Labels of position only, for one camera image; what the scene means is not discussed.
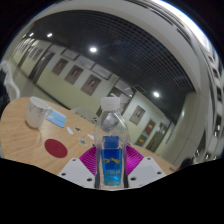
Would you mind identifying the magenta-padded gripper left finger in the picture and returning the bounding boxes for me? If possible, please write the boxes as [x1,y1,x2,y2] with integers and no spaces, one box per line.
[57,145,98,189]

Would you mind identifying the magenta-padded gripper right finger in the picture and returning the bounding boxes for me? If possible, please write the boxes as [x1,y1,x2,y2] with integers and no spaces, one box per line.
[125,145,167,189]

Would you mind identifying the clear blue-labelled water bottle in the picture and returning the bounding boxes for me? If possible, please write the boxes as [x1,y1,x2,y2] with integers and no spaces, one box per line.
[93,96,130,191]

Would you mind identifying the flat round red coaster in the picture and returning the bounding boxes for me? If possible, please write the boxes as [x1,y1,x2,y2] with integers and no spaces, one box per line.
[44,138,69,159]

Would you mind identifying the white patterned-back chair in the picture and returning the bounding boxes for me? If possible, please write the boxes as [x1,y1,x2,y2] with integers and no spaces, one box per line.
[70,106,98,123]

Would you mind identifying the white ceramic mug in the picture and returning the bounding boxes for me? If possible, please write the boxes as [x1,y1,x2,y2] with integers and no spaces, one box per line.
[25,96,53,130]

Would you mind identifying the dark green door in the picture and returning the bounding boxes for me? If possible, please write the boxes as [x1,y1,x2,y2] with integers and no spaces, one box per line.
[96,78,136,118]

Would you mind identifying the round ceiling lights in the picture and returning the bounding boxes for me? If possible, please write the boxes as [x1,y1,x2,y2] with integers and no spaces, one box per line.
[28,31,161,99]

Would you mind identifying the red wall poster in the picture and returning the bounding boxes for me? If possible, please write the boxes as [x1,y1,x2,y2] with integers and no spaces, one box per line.
[134,119,156,146]

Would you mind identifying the framed wall pictures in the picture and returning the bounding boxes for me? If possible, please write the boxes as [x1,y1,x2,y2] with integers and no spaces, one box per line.
[19,39,147,126]

